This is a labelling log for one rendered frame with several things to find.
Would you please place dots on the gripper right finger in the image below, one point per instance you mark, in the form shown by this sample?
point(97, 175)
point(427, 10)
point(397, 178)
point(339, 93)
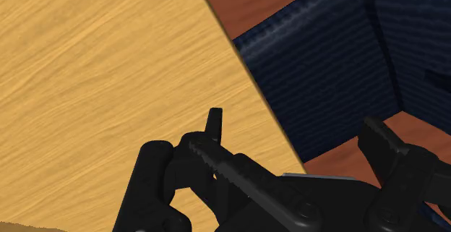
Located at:
point(405, 175)

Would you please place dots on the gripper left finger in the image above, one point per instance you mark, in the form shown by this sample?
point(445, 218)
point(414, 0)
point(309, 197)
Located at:
point(197, 160)

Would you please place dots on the light wooden table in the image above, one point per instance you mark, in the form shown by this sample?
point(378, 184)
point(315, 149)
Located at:
point(105, 65)

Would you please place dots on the dark blue robot stand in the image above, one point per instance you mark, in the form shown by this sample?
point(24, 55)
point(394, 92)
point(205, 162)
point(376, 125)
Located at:
point(317, 76)

